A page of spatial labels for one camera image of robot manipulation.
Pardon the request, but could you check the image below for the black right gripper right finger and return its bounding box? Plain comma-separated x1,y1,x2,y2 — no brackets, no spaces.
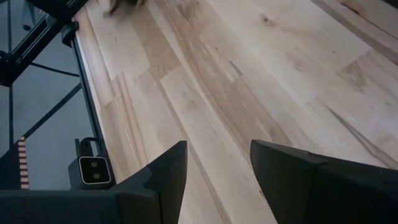
250,139,398,224

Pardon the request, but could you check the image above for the red white striped strip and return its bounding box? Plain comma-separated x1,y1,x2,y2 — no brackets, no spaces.
17,136,30,190

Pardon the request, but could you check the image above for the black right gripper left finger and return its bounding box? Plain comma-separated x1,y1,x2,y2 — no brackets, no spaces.
0,140,188,224

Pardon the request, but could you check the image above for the black table-level camera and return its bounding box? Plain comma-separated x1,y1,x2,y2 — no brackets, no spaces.
68,138,116,190

